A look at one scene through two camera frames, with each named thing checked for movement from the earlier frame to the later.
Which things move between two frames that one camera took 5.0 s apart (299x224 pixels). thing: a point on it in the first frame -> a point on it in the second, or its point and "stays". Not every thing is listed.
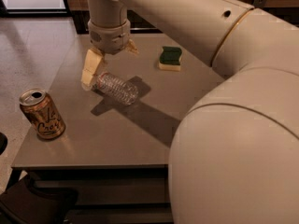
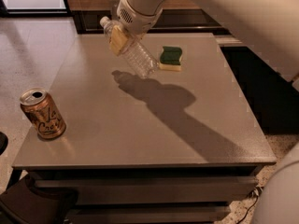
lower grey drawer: x=149 y=215 stays
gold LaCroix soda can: x=41 y=112 stays
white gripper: x=109 y=38 -> x=139 y=17
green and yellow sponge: x=169 y=58 stays
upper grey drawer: x=114 y=191 stays
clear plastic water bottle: x=122 y=91 -> x=137 y=50
